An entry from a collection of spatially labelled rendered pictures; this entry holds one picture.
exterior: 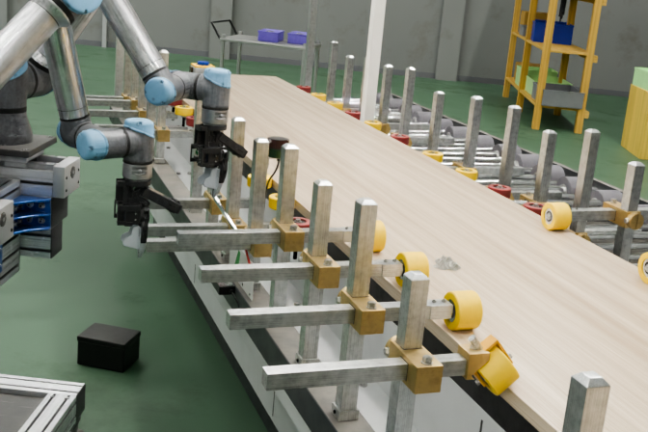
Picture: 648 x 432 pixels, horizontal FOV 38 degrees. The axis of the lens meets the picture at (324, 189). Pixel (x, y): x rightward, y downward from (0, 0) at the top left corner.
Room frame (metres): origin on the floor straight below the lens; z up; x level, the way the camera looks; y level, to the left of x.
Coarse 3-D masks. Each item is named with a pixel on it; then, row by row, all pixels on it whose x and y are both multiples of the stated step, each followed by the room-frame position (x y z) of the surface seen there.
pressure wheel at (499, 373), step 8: (496, 352) 1.54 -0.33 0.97; (496, 360) 1.53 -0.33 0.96; (504, 360) 1.53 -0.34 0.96; (480, 368) 1.53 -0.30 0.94; (488, 368) 1.53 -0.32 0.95; (496, 368) 1.52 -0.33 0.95; (504, 368) 1.53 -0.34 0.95; (512, 368) 1.53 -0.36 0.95; (488, 376) 1.52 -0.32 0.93; (496, 376) 1.52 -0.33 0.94; (504, 376) 1.52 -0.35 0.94; (512, 376) 1.53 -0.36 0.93; (488, 384) 1.53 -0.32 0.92; (496, 384) 1.52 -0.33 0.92; (504, 384) 1.53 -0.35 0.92; (496, 392) 1.52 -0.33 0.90
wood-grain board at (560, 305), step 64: (256, 128) 3.80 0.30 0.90; (320, 128) 3.93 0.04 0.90; (384, 192) 2.92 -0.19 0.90; (448, 192) 3.00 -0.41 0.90; (384, 256) 2.25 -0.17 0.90; (512, 256) 2.35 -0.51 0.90; (576, 256) 2.40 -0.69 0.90; (512, 320) 1.89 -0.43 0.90; (576, 320) 1.92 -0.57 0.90; (640, 320) 1.96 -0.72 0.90; (512, 384) 1.57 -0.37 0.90; (640, 384) 1.62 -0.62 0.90
